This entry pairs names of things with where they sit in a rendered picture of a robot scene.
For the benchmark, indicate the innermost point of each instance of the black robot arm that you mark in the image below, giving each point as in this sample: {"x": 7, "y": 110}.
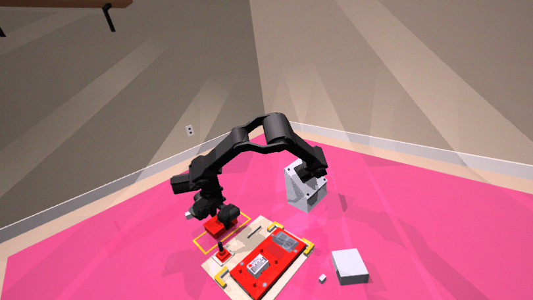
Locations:
{"x": 279, "y": 137}

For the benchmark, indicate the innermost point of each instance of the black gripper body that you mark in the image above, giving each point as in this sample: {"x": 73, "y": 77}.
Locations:
{"x": 226, "y": 213}

